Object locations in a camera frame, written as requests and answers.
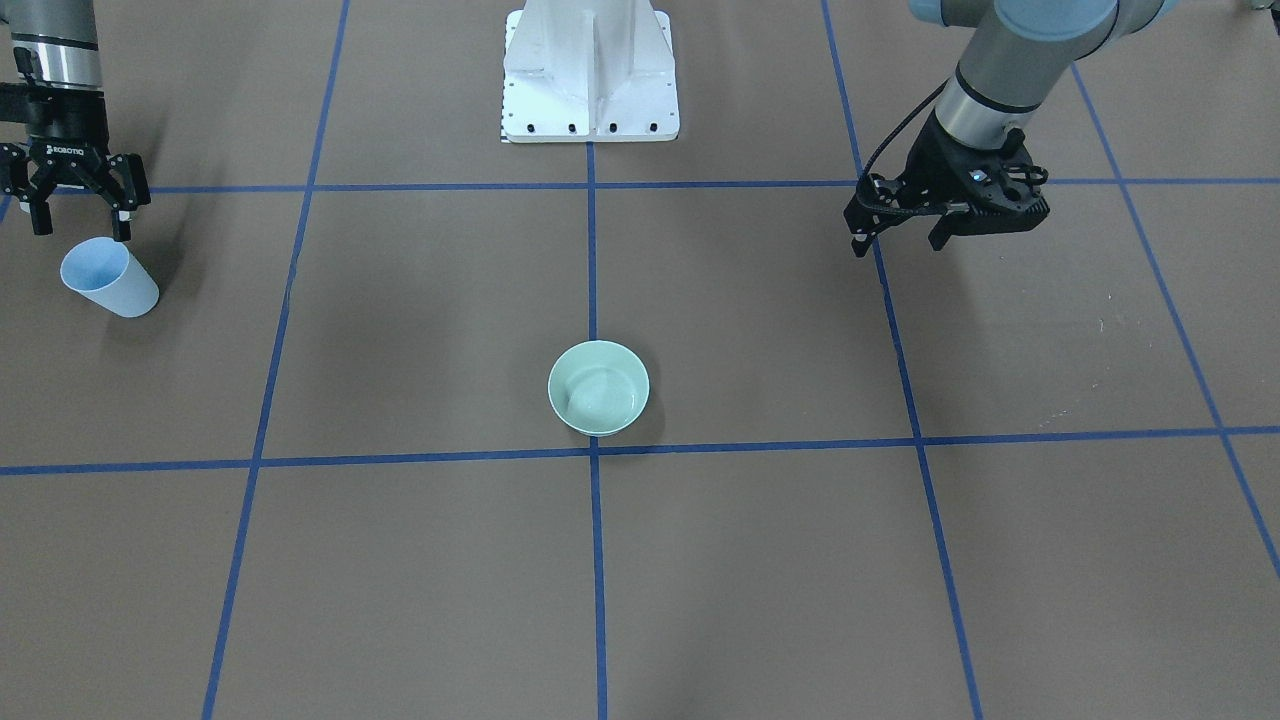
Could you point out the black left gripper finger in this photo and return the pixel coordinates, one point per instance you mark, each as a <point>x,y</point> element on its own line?
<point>950,226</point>
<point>871,211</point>

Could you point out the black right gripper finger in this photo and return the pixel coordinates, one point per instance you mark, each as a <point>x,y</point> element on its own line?
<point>121,213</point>
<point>36,203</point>

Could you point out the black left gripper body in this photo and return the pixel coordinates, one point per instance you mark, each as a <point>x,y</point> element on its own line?
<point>928,162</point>

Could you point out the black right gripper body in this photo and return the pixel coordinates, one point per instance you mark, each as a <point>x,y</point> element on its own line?
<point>66,133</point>

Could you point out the light blue plastic cup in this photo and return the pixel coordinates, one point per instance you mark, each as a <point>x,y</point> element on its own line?
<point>106,273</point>

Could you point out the mint green bowl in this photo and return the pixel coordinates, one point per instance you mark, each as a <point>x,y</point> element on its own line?
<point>598,388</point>

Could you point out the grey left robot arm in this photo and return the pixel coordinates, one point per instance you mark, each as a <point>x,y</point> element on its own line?
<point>1019,50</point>

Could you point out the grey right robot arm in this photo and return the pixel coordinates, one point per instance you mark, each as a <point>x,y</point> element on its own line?
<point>54,44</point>

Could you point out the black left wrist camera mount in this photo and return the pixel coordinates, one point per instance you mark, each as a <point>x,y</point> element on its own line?
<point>1004,191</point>

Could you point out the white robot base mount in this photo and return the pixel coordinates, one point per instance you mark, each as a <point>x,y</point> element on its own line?
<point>589,72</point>

